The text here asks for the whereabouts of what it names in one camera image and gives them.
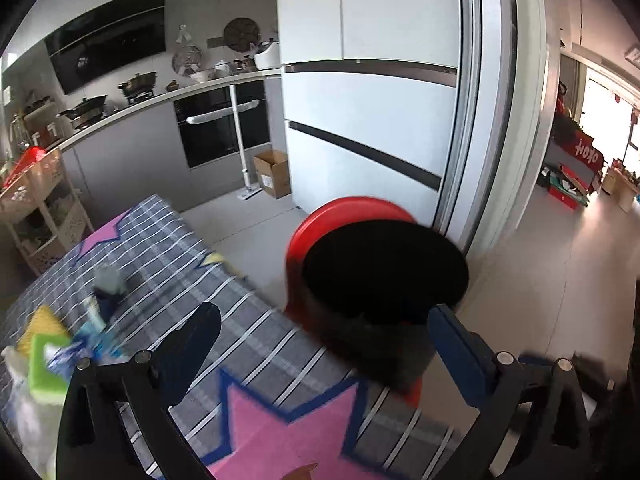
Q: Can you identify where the clear white plastic bag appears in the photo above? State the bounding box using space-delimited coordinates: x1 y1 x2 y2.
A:
1 346 62 479

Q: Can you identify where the green sponge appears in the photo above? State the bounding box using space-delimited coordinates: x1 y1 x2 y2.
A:
27 334 70 406

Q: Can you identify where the blue plastic bag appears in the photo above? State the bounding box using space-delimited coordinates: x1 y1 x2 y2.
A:
43 322 124 380

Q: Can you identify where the yellow sponge far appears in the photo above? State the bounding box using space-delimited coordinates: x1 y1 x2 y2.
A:
16 304 70 358

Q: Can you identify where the dark blue small carton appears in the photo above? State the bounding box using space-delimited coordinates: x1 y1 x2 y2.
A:
93 266 127 323

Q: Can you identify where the grey checked tablecloth with stars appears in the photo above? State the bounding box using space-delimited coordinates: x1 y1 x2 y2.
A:
0 193 467 480

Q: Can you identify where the cream storage trolley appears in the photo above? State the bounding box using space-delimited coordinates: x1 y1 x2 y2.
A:
1 148 94 275

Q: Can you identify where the black bin with red lid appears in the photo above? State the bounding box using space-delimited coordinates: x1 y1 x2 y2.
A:
285 196 470 406

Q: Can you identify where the red plastic basket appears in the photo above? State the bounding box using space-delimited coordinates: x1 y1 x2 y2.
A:
2 146 47 188

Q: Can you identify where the white stick vacuum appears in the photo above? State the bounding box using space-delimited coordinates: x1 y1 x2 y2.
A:
185 82 264 203

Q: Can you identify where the brown cardboard box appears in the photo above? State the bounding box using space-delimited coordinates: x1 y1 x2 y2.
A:
254 150 291 198

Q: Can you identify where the black wok left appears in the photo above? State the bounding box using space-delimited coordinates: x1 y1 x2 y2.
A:
56 94 106 130

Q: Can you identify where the black wok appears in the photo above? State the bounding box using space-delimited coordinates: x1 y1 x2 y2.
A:
117 72 157 105
56 94 106 130

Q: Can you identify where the black built-in oven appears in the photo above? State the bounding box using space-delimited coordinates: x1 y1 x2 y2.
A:
174 80 270 168

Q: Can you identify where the black wok right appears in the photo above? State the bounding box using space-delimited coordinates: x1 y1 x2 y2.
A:
117 72 157 105

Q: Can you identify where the white refrigerator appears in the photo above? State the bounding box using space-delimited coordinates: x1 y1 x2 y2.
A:
278 0 546 260

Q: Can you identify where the metal steamer rack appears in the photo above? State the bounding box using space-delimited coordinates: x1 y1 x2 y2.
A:
171 44 203 77

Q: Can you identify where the black range hood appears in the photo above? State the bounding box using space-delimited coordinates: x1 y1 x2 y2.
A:
44 0 166 94

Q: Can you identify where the white rice cooker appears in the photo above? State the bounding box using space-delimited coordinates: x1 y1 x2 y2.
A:
254 38 281 70

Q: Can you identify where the black hanging pan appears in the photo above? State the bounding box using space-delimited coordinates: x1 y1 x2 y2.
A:
206 16 262 53

